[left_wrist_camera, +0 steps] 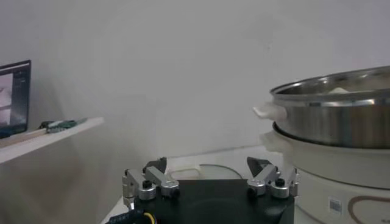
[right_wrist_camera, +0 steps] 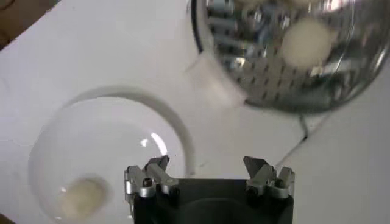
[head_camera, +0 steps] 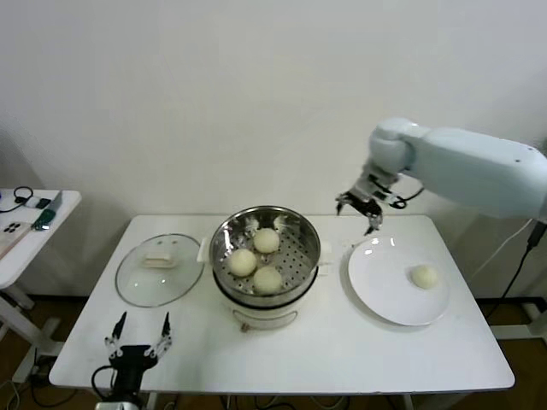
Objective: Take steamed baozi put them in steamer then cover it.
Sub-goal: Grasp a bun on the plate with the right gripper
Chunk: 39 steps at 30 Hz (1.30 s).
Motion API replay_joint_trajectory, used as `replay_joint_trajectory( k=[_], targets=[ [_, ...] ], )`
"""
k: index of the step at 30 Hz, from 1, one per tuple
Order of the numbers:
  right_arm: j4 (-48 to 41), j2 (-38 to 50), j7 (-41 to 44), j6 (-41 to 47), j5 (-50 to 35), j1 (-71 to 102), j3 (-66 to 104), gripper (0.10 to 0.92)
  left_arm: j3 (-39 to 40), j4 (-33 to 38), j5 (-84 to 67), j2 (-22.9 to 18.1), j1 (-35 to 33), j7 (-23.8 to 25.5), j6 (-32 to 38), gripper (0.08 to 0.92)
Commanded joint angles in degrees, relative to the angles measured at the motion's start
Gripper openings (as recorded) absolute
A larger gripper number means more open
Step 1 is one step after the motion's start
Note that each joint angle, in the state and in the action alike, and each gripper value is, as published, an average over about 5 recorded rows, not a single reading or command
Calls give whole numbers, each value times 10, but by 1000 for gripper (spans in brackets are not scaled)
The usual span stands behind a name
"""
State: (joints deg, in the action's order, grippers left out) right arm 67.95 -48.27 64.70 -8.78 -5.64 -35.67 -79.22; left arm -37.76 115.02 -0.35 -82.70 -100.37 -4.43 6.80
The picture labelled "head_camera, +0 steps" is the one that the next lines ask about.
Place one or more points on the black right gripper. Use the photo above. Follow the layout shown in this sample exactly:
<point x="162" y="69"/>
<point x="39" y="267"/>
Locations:
<point x="363" y="194"/>

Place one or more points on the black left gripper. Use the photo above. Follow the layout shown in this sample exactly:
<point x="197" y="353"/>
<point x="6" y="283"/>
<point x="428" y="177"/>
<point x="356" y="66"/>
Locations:
<point x="130" y="363"/>

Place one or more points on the round glass pot lid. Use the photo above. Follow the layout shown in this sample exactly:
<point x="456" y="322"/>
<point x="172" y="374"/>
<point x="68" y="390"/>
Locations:
<point x="141" y="290"/>

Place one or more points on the white steamed baozi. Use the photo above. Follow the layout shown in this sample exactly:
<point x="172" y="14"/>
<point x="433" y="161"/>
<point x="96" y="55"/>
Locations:
<point x="242" y="262"/>
<point x="268" y="280"/>
<point x="266" y="240"/>
<point x="424" y="276"/>

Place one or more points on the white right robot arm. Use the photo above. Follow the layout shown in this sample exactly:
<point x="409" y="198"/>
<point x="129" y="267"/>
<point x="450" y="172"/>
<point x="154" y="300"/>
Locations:
<point x="470" y="166"/>

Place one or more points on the stainless steel steamer basket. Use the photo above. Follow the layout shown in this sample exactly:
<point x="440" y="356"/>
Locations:
<point x="299" y="260"/>

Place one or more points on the white round plate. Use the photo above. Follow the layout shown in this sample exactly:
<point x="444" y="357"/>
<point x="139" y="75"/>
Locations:
<point x="384" y="282"/>

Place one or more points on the white side table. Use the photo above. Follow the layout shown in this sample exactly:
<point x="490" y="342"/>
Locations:
<point x="47" y="243"/>

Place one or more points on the small black device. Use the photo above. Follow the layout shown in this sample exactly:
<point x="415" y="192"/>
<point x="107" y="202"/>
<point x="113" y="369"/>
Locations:
<point x="42" y="203"/>

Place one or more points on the small white box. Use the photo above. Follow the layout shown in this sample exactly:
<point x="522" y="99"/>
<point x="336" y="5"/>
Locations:
<point x="31" y="202"/>

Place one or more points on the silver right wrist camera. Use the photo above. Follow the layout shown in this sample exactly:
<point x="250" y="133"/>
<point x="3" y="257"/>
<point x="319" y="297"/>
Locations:
<point x="383" y="191"/>

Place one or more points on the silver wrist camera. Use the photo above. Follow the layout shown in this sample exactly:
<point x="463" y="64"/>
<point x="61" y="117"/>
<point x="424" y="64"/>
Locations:
<point x="383" y="191"/>
<point x="119" y="405"/>

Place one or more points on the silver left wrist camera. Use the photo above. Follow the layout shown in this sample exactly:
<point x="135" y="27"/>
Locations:
<point x="119" y="405"/>

